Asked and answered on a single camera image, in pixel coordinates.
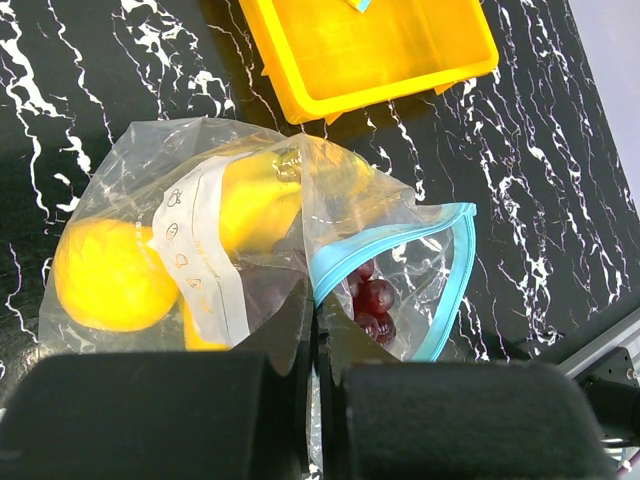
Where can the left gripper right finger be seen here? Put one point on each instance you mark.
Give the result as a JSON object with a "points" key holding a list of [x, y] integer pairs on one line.
{"points": [[386, 419]]}

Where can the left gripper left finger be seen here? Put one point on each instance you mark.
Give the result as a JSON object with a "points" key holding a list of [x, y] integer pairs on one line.
{"points": [[239, 414]]}

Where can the purple grape bunch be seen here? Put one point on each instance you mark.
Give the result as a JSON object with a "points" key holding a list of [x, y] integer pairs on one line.
{"points": [[267, 287]]}

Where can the clear bag teal zipper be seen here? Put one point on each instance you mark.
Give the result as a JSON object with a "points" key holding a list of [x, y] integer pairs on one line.
{"points": [[351, 213]]}

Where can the yellow lemon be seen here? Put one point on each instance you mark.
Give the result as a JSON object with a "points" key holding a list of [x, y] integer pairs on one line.
{"points": [[107, 277]]}

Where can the yellow banana bunch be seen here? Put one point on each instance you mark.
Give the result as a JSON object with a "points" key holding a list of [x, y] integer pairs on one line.
{"points": [[224, 211]]}

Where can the clear bag in tray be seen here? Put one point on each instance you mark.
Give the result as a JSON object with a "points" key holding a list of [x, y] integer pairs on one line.
{"points": [[360, 5]]}

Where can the black marble table mat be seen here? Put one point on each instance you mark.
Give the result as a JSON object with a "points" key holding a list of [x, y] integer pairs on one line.
{"points": [[557, 224]]}

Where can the yellow plastic fruit tray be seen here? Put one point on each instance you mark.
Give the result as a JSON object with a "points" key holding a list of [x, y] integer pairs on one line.
{"points": [[326, 58]]}

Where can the aluminium frame rail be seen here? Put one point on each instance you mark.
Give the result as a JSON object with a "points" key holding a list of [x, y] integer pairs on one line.
{"points": [[612, 355]]}

